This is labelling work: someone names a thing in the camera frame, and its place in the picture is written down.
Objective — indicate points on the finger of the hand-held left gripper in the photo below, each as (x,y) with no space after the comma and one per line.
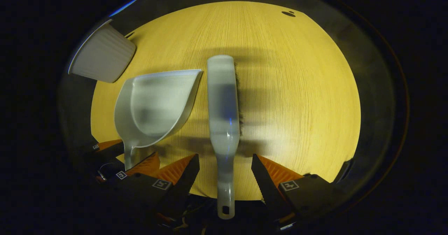
(112,151)
(140,166)

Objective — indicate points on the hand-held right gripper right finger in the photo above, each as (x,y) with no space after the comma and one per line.
(266,186)

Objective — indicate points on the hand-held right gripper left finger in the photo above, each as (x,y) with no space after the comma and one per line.
(187,182)

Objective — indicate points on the white plastic dustpan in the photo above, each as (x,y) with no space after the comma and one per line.
(154,105)

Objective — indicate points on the small white broom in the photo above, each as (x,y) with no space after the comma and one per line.
(222,105)

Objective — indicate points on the white ribbed garbage bin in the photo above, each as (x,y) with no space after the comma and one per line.
(101,56)

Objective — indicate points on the wooden desktop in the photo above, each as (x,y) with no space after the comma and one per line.
(297,105)

